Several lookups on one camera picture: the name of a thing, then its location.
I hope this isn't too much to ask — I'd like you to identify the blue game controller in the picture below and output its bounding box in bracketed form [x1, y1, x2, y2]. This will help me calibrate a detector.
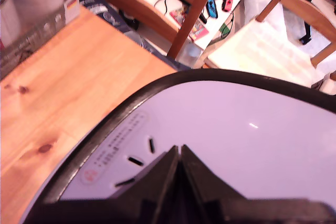
[205, 0, 218, 19]

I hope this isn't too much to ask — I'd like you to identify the printed cardboard box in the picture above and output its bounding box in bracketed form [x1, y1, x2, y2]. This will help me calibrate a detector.
[0, 0, 81, 78]

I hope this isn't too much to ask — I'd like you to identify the red game case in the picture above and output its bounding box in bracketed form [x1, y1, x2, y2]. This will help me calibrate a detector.
[170, 7, 209, 42]

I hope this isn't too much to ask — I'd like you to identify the wooden chair with cream cushion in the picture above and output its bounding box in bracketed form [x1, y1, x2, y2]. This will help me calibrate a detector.
[204, 0, 336, 88]

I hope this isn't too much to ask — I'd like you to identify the black rice cooker lid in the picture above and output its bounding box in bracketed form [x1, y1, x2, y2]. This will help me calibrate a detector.
[19, 68, 336, 224]

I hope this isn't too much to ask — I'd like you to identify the black stand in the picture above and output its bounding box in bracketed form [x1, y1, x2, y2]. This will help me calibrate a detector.
[299, 0, 323, 45]

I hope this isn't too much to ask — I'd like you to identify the dark blue cloth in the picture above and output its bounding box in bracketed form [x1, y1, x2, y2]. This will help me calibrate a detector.
[72, 0, 190, 71]

